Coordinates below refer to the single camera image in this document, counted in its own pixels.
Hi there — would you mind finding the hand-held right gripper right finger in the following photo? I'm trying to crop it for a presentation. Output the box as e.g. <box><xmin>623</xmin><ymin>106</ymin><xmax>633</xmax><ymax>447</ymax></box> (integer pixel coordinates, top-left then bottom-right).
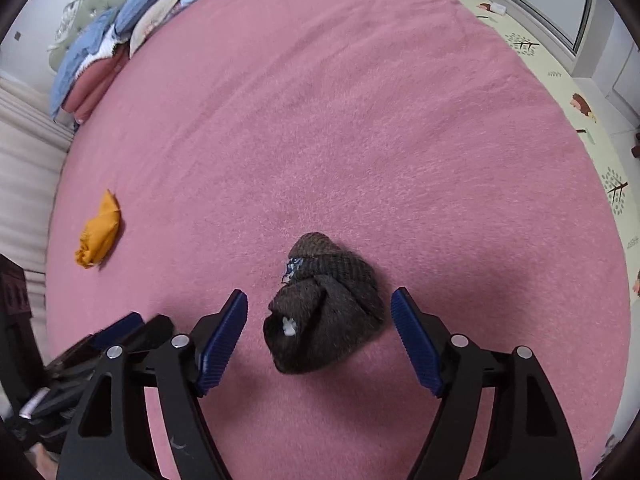
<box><xmin>391</xmin><ymin>287</ymin><xmax>583</xmax><ymax>480</ymax></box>

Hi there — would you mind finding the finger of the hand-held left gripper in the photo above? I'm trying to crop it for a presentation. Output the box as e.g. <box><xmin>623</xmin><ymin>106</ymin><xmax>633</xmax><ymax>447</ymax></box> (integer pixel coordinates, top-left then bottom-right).
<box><xmin>125</xmin><ymin>314</ymin><xmax>176</xmax><ymax>353</ymax></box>
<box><xmin>92</xmin><ymin>311</ymin><xmax>146</xmax><ymax>351</ymax></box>

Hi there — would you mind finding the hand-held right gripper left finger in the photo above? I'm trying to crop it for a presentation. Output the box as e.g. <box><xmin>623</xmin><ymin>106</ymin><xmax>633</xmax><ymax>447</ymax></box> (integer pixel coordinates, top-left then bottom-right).
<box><xmin>56</xmin><ymin>289</ymin><xmax>249</xmax><ymax>480</ymax></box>

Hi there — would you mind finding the dark sock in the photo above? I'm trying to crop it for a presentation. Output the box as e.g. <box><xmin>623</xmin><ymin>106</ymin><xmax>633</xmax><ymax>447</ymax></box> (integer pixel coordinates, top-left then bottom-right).
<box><xmin>263</xmin><ymin>232</ymin><xmax>387</xmax><ymax>375</ymax></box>

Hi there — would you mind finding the dark wooden furniture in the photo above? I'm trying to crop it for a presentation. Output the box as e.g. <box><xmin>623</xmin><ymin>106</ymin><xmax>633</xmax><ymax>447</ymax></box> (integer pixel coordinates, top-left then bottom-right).
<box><xmin>0</xmin><ymin>255</ymin><xmax>48</xmax><ymax>411</ymax></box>

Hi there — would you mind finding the yellow sock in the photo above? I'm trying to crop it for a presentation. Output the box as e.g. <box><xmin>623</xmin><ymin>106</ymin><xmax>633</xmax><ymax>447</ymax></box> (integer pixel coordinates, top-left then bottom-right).
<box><xmin>75</xmin><ymin>189</ymin><xmax>122</xmax><ymax>269</ymax></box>

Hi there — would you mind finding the beige curtain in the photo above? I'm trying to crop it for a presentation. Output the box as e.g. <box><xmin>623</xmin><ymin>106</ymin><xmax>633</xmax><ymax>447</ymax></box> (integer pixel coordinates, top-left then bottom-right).
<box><xmin>0</xmin><ymin>72</ymin><xmax>71</xmax><ymax>271</ymax></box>

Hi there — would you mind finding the pink pillow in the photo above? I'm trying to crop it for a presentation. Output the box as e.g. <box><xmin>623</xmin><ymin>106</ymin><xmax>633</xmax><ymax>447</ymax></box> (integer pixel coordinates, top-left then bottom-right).
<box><xmin>62</xmin><ymin>52</ymin><xmax>132</xmax><ymax>123</ymax></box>

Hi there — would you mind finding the pink bed blanket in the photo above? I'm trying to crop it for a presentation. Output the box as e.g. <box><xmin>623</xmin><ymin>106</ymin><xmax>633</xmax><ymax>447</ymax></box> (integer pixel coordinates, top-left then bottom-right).
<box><xmin>42</xmin><ymin>0</ymin><xmax>632</xmax><ymax>480</ymax></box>

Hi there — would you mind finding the cartoon tree play mat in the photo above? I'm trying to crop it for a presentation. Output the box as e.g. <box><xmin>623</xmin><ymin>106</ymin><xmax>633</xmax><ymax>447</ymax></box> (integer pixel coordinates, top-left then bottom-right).
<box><xmin>440</xmin><ymin>0</ymin><xmax>640</xmax><ymax>461</ymax></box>

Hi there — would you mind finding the beige patterned quilt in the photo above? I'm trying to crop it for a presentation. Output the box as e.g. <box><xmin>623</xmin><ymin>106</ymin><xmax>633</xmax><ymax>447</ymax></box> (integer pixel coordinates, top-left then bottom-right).
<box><xmin>129</xmin><ymin>0</ymin><xmax>236</xmax><ymax>58</ymax></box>

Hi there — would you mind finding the pile of folded bedding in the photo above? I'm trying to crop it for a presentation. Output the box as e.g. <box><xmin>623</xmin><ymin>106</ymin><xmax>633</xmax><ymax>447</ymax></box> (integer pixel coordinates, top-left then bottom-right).
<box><xmin>50</xmin><ymin>0</ymin><xmax>198</xmax><ymax>118</ymax></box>

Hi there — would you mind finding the white shelf cabinet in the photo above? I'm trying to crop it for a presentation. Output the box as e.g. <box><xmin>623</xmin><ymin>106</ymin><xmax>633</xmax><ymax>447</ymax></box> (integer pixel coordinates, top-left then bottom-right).
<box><xmin>572</xmin><ymin>0</ymin><xmax>640</xmax><ymax>136</ymax></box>

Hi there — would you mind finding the white sliding wardrobe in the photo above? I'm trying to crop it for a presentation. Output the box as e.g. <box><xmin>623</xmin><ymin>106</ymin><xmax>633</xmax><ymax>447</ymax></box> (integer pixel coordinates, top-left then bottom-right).
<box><xmin>460</xmin><ymin>0</ymin><xmax>601</xmax><ymax>53</ymax></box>

